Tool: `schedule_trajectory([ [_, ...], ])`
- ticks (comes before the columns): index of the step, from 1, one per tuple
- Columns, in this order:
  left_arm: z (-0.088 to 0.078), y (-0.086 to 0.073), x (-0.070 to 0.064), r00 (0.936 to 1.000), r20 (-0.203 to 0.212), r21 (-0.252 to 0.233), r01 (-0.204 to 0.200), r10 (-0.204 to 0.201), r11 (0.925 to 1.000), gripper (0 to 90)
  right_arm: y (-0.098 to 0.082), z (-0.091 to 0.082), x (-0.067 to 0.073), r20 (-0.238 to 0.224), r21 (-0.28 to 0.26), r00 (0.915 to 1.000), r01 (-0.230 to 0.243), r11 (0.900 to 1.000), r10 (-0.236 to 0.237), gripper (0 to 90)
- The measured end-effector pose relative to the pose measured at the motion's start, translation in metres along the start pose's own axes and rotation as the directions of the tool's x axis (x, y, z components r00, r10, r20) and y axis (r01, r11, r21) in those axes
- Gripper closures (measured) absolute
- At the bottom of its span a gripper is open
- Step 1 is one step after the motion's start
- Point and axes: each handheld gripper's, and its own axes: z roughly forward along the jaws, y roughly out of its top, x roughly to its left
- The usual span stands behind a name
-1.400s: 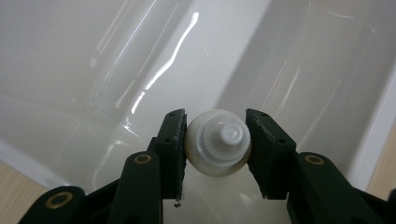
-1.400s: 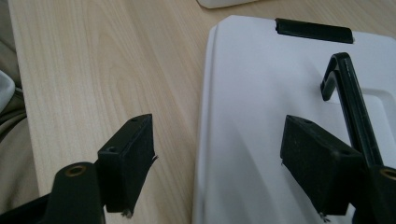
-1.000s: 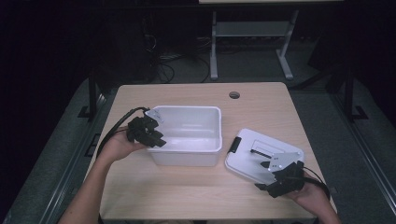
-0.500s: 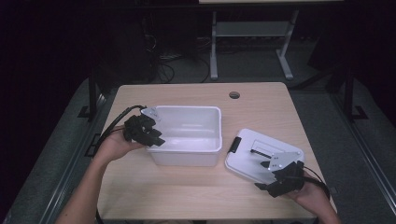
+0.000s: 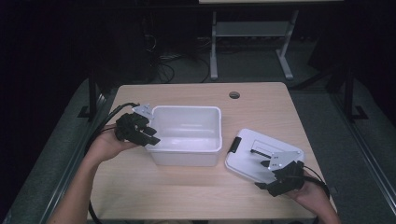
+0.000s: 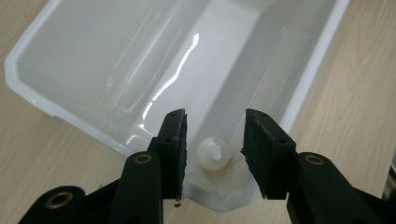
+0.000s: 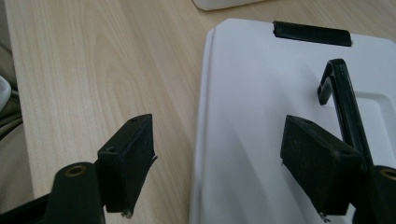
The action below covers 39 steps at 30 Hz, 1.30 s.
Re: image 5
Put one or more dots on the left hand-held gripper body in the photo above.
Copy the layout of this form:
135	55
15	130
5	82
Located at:
129	127

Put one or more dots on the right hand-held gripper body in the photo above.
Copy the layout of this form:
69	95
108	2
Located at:
289	179

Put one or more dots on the white box lid black latches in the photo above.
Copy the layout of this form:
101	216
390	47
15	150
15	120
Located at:
249	152

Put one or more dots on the white plastic storage box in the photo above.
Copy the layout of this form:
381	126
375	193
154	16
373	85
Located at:
186	137

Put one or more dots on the person's right hand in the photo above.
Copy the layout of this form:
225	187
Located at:
311	196

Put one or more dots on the person's left hand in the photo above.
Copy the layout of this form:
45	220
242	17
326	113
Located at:
106	146

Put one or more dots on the dark round table grommet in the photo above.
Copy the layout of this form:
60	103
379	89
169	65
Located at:
234	95

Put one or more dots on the black metal post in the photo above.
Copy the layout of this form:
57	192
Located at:
92	96

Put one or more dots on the aluminium floor rail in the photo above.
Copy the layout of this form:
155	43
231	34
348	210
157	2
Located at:
364	149
71	161

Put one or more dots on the grey metal table frame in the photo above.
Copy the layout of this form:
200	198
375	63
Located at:
249	29

